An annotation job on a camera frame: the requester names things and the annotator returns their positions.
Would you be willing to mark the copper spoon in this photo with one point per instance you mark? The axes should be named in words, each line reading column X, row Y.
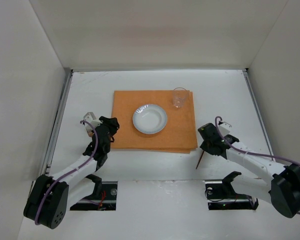
column 200, row 159

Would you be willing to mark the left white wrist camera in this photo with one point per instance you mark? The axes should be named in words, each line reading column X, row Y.
column 91, row 118

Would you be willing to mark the white ceramic plate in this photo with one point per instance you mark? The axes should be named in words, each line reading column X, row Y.
column 150, row 119

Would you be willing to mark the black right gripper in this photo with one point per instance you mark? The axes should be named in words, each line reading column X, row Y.
column 212, row 145

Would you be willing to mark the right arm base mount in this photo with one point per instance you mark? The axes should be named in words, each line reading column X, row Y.
column 221, row 196

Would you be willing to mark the orange cloth placemat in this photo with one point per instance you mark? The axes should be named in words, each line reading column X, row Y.
column 179, row 134

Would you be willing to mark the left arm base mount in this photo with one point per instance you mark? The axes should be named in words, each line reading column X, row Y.
column 102, row 198

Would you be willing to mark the left aluminium frame rail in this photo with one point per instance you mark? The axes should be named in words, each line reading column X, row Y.
column 48, row 156

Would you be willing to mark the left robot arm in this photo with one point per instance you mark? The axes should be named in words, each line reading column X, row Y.
column 76, row 187

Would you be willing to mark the clear plastic cup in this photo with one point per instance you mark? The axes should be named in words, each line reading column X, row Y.
column 179, row 96

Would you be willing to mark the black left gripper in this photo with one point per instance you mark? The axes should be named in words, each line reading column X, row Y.
column 105, row 133

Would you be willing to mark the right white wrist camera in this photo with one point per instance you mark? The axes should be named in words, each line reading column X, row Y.
column 224, row 128

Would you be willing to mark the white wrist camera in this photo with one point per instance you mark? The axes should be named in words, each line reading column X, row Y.
column 91, row 118
column 224, row 128

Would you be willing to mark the right aluminium frame rail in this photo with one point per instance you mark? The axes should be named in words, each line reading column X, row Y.
column 254, row 100

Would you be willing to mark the aluminium frame rail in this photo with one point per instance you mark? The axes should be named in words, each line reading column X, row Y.
column 48, row 156
column 254, row 100

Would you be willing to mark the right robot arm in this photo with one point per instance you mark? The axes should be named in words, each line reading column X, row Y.
column 275, row 183

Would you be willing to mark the copper fork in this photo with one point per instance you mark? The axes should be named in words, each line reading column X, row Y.
column 90, row 132

